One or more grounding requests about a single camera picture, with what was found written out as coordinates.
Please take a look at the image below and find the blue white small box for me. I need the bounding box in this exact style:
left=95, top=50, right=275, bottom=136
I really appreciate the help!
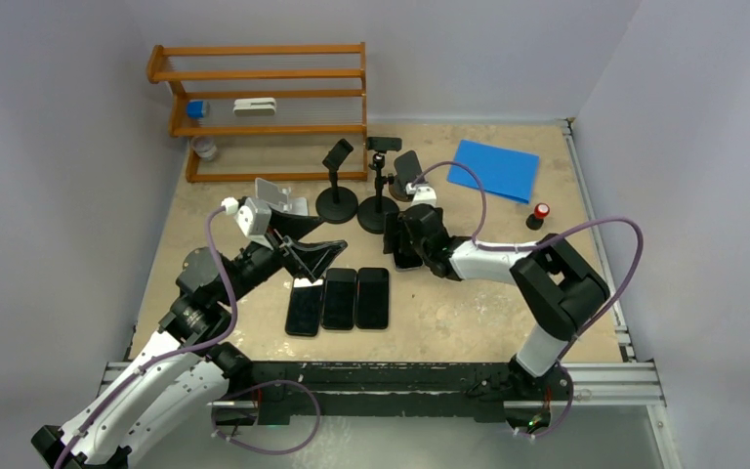
left=186, top=100, right=210, bottom=120

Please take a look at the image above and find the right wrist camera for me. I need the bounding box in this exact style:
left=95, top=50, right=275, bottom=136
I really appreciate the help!
left=405, top=183, right=438, bottom=208

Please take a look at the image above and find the purple cable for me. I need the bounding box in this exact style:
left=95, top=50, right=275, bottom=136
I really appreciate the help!
left=410, top=160, right=646, bottom=442
left=54, top=205, right=322, bottom=469

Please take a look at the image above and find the black phone from silver stand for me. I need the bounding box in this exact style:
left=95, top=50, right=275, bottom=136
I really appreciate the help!
left=284, top=277, right=324, bottom=337

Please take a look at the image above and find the red black button knob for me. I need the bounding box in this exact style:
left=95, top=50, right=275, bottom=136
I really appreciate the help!
left=525, top=203, right=550, bottom=231

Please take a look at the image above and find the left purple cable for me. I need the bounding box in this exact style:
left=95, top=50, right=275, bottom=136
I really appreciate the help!
left=54, top=205, right=322, bottom=469

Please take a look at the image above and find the small clear plastic jar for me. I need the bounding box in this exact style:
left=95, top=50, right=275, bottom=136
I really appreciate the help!
left=189, top=136, right=218, bottom=161

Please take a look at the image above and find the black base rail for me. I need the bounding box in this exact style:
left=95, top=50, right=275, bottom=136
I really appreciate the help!
left=190, top=360, right=570, bottom=429

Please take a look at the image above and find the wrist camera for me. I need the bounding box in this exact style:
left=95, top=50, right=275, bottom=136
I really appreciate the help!
left=221, top=197, right=272, bottom=249
left=405, top=183, right=438, bottom=208

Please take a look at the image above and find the black tall round-base stand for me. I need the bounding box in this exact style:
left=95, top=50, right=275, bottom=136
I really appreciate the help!
left=356, top=137, right=402, bottom=235

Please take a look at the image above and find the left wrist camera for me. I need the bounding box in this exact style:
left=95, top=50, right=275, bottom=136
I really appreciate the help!
left=221, top=197, right=272, bottom=249

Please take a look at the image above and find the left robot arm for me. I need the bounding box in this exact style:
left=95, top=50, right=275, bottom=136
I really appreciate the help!
left=31, top=197, right=348, bottom=468

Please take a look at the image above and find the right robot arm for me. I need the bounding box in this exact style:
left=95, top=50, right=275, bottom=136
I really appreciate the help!
left=384, top=204, right=610, bottom=398

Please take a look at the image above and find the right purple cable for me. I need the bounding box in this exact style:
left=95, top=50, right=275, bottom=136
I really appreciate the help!
left=410, top=160, right=646, bottom=442

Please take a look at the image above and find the orange wooden rack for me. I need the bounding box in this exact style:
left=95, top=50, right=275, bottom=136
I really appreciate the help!
left=146, top=42, right=370, bottom=183

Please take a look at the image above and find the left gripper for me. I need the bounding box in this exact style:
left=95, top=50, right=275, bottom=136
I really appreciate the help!
left=219, top=207, right=345, bottom=306

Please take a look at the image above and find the silver folding phone stand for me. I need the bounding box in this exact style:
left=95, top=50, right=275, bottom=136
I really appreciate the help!
left=255, top=178, right=309, bottom=216

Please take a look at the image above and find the blue foam mat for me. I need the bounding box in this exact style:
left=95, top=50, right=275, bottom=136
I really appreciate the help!
left=454, top=140, right=540, bottom=204

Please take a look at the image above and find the white flat device on rack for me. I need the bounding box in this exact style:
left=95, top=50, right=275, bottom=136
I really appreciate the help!
left=232, top=97, right=277, bottom=117

